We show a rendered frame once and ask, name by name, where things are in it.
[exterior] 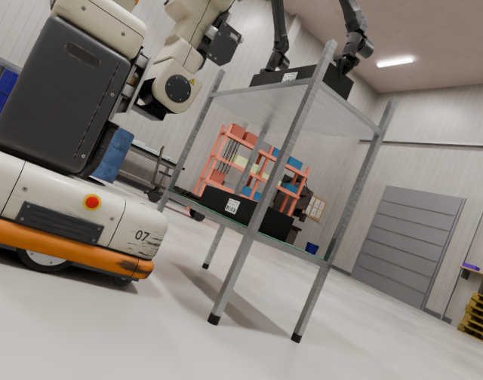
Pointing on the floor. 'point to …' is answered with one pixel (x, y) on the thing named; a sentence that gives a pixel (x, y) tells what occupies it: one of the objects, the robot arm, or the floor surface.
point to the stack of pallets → (479, 319)
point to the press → (295, 205)
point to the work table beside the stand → (0, 72)
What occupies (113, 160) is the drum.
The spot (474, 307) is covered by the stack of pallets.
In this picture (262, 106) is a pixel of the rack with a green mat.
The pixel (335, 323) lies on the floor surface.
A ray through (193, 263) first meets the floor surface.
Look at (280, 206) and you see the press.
